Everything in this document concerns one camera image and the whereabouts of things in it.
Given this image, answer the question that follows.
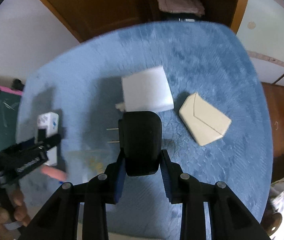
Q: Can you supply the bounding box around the clear case with yellow flowers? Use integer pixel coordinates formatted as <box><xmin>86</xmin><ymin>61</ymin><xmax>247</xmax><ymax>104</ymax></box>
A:
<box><xmin>66</xmin><ymin>149</ymin><xmax>108</xmax><ymax>184</ymax></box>

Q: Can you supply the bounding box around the black power adapter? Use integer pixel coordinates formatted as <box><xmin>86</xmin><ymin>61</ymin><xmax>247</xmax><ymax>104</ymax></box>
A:
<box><xmin>105</xmin><ymin>111</ymin><xmax>162</xmax><ymax>177</ymax></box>

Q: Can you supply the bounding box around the person's left hand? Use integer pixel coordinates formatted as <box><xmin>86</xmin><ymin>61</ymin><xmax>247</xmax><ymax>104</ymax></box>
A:
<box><xmin>0</xmin><ymin>188</ymin><xmax>30</xmax><ymax>231</ymax></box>

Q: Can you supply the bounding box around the pink oval object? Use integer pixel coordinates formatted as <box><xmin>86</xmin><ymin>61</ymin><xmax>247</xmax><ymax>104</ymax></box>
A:
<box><xmin>41</xmin><ymin>165</ymin><xmax>67</xmax><ymax>181</ymax></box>

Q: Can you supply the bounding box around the white plastic storage bin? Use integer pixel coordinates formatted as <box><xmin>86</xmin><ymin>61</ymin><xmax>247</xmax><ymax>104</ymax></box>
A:
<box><xmin>108</xmin><ymin>232</ymin><xmax>159</xmax><ymax>240</ymax></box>

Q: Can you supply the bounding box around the beige envelope-shaped pouch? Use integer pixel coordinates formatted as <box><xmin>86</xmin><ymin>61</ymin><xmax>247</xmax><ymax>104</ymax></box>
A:
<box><xmin>179</xmin><ymin>93</ymin><xmax>231</xmax><ymax>146</ymax></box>

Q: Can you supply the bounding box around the blue fuzzy table mat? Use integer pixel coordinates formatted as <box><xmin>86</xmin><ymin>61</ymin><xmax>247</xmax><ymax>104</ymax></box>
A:
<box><xmin>16</xmin><ymin>21</ymin><xmax>275</xmax><ymax>240</ymax></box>

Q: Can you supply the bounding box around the white rectangular box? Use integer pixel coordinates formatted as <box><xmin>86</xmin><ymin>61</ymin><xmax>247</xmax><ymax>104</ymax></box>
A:
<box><xmin>115</xmin><ymin>66</ymin><xmax>174</xmax><ymax>113</ymax></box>

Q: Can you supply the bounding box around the wooden door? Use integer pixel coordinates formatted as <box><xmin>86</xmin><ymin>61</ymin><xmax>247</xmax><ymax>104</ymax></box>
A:
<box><xmin>40</xmin><ymin>0</ymin><xmax>160</xmax><ymax>42</ymax></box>

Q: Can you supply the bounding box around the folded pink cloth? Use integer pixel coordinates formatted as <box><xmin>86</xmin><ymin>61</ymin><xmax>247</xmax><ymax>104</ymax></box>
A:
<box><xmin>157</xmin><ymin>0</ymin><xmax>205</xmax><ymax>17</ymax></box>

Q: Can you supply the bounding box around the small white toy camera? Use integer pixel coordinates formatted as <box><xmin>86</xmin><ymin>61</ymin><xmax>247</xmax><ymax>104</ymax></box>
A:
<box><xmin>35</xmin><ymin>112</ymin><xmax>59</xmax><ymax>166</ymax></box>

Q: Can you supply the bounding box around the wooden bed post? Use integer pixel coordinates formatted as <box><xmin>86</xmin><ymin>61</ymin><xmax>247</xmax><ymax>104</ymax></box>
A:
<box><xmin>261</xmin><ymin>212</ymin><xmax>282</xmax><ymax>236</ymax></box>

